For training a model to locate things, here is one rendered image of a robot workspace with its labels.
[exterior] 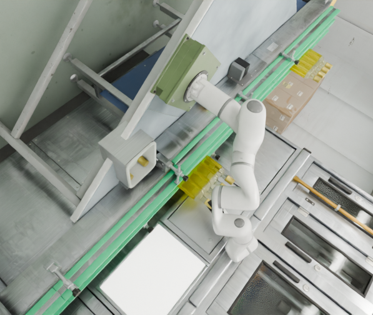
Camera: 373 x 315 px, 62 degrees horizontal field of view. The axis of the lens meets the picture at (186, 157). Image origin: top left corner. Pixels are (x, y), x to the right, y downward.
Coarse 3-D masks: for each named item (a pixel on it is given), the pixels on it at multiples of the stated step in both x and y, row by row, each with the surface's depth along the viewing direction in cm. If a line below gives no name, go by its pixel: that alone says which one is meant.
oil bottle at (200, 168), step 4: (200, 164) 162; (204, 164) 163; (196, 168) 161; (200, 168) 161; (204, 168) 162; (208, 168) 162; (200, 172) 160; (204, 172) 160; (208, 172) 160; (212, 172) 161; (204, 176) 160; (208, 176) 159; (212, 176) 160; (216, 176) 160; (208, 180) 160; (212, 180) 159; (216, 180) 160; (212, 184) 161
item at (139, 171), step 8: (152, 144) 131; (144, 152) 145; (152, 152) 139; (136, 160) 146; (152, 160) 145; (128, 168) 126; (136, 168) 147; (144, 168) 148; (152, 168) 149; (128, 176) 131; (136, 176) 145; (128, 184) 139
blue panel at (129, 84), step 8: (296, 0) 225; (296, 8) 220; (152, 56) 184; (144, 64) 180; (152, 64) 181; (128, 72) 176; (136, 72) 176; (144, 72) 177; (120, 80) 172; (128, 80) 173; (136, 80) 173; (144, 80) 174; (120, 88) 170; (128, 88) 170; (136, 88) 171; (104, 96) 166; (112, 96) 166; (128, 96) 167; (120, 104) 164
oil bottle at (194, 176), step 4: (192, 172) 160; (196, 172) 160; (192, 176) 159; (196, 176) 159; (200, 176) 159; (192, 180) 158; (196, 180) 158; (200, 180) 158; (204, 180) 159; (200, 184) 157; (204, 184) 157; (208, 184) 158; (204, 188) 156; (208, 188) 157; (204, 192) 159
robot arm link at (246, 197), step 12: (240, 168) 110; (252, 168) 112; (240, 180) 109; (252, 180) 109; (228, 192) 112; (240, 192) 111; (252, 192) 107; (228, 204) 112; (240, 204) 111; (252, 204) 109
